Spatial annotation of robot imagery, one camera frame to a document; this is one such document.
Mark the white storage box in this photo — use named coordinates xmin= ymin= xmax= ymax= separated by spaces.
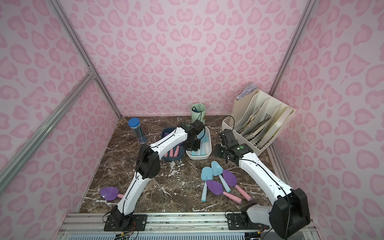
xmin=186 ymin=127 xmax=212 ymax=160

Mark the dark teal storage box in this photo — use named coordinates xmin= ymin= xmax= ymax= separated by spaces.
xmin=161 ymin=128 xmax=185 ymax=162

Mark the blue shovel vertical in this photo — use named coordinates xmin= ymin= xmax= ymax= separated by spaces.
xmin=201 ymin=167 xmax=213 ymax=202

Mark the round purple shovel pink handle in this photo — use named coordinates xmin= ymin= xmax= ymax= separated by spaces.
xmin=100 ymin=187 xmax=124 ymax=201

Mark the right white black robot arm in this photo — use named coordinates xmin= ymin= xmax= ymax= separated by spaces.
xmin=215 ymin=129 xmax=311 ymax=240

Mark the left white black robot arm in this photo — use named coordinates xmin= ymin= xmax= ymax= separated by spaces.
xmin=108 ymin=120 xmax=205 ymax=225

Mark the blue shovel right angled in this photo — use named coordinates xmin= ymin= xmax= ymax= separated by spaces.
xmin=211 ymin=161 xmax=231 ymax=193

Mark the green pen cup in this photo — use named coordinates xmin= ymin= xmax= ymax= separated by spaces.
xmin=190 ymin=103 xmax=206 ymax=125

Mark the white file organizer rack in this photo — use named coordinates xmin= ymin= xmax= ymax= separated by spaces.
xmin=222 ymin=83 xmax=296 ymax=156

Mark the pointed purple shovel right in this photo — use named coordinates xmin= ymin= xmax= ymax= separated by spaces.
xmin=207 ymin=180 xmax=242 ymax=204

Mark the blue lid pen tube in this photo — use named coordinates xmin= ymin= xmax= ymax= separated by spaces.
xmin=128 ymin=118 xmax=148 ymax=144

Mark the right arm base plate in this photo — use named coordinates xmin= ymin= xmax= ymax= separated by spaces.
xmin=225 ymin=212 xmax=270 ymax=231

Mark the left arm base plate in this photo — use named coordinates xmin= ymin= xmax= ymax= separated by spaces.
xmin=104 ymin=214 xmax=148 ymax=232

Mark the aluminium frame rail front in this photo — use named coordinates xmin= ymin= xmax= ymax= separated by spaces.
xmin=56 ymin=211 xmax=319 ymax=240

